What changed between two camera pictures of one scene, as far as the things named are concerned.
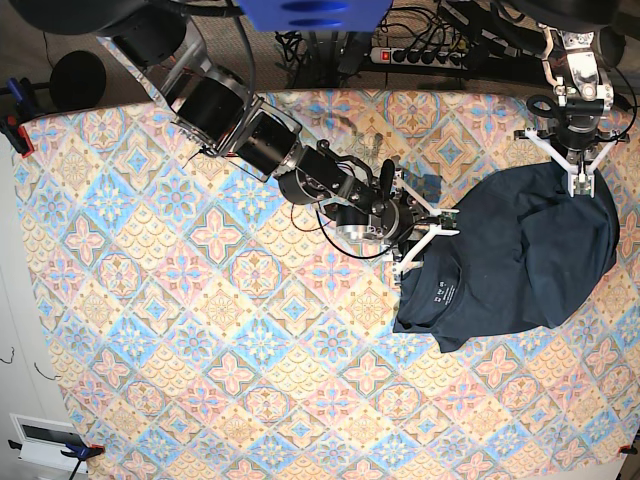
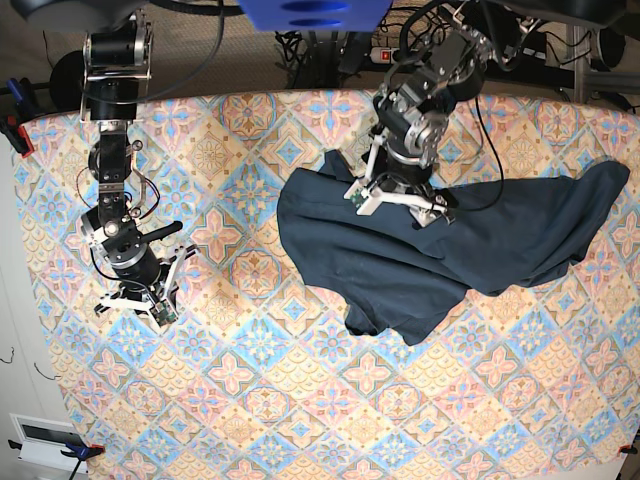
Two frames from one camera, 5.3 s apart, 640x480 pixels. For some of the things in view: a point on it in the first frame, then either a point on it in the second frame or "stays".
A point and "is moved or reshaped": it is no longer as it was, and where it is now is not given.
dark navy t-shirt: x=526 y=252 is moved or reshaped
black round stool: x=77 y=80 stays
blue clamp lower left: x=73 y=450 stays
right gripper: x=577 y=130 -> x=415 y=172
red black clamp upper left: x=19 y=108 stays
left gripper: x=390 y=220 -> x=131 y=257
